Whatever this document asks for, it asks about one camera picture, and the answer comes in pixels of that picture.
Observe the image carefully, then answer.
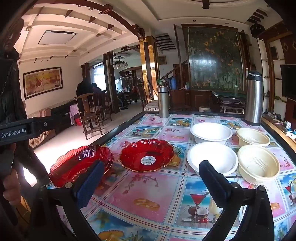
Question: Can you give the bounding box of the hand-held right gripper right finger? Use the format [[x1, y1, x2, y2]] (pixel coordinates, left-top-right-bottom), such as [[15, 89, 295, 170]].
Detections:
[[198, 160, 275, 241]]

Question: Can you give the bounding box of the patterned sofa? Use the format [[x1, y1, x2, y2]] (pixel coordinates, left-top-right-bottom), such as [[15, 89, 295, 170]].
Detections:
[[26, 108, 56, 149]]

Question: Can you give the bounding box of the framed wall painting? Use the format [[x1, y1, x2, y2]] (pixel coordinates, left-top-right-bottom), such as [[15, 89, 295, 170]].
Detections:
[[23, 67, 63, 100]]

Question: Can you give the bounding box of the cream plastic colander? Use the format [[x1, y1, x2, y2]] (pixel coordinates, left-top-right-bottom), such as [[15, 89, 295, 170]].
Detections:
[[236, 128, 270, 147], [237, 145, 281, 186]]

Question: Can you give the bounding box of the wooden sideboard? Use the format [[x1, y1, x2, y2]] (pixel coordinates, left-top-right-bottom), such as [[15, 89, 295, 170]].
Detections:
[[261, 116, 296, 151]]

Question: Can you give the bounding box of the white bowl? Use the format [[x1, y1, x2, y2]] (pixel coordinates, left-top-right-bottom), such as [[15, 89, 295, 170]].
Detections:
[[190, 122, 233, 144], [186, 142, 239, 176]]

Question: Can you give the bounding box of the golden pillar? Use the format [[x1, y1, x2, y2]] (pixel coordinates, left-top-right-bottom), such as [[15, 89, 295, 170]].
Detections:
[[139, 42, 160, 102]]

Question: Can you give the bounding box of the square ceiling light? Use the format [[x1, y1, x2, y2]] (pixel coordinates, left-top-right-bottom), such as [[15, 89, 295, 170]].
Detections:
[[38, 31, 77, 46]]

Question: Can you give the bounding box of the wooden chair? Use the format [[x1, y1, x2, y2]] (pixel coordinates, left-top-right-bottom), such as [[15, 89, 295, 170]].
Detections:
[[74, 92, 103, 140], [92, 91, 112, 126]]

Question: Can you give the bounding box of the large steel thermos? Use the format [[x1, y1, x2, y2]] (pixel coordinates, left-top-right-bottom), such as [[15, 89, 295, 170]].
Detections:
[[245, 71, 264, 127]]

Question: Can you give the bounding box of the pink table cover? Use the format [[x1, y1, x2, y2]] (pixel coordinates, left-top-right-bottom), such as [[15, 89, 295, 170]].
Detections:
[[70, 104, 80, 126]]

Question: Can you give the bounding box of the person's left hand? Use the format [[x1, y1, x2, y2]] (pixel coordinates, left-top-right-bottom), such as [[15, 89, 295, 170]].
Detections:
[[1, 142, 22, 205]]

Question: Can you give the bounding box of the red plate with round sticker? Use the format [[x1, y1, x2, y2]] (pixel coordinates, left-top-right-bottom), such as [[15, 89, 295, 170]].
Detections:
[[119, 138, 175, 172]]

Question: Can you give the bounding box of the red plate with gold lettering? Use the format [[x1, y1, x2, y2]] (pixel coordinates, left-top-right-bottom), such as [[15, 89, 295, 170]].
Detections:
[[48, 145, 114, 188]]

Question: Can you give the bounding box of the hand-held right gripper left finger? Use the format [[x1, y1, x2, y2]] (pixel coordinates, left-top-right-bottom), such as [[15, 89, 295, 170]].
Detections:
[[30, 160, 105, 241]]

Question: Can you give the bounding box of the striped cushion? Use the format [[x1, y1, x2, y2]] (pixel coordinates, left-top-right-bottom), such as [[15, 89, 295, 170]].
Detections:
[[144, 101, 159, 111]]

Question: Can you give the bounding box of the floral glass screen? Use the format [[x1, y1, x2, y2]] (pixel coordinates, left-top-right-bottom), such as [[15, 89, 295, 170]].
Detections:
[[181, 24, 245, 91]]

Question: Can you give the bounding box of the chandelier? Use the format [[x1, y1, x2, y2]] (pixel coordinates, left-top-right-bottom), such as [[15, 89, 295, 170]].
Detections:
[[113, 56, 128, 69]]

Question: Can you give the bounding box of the black television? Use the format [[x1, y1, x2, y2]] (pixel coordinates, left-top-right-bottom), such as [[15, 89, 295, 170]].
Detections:
[[280, 64, 296, 100]]

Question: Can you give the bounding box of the small steel thermos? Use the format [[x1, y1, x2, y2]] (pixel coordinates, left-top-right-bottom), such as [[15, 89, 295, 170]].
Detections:
[[157, 85, 170, 118]]

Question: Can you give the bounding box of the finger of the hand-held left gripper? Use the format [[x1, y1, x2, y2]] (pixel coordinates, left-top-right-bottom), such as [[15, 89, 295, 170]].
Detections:
[[29, 116, 55, 138]]

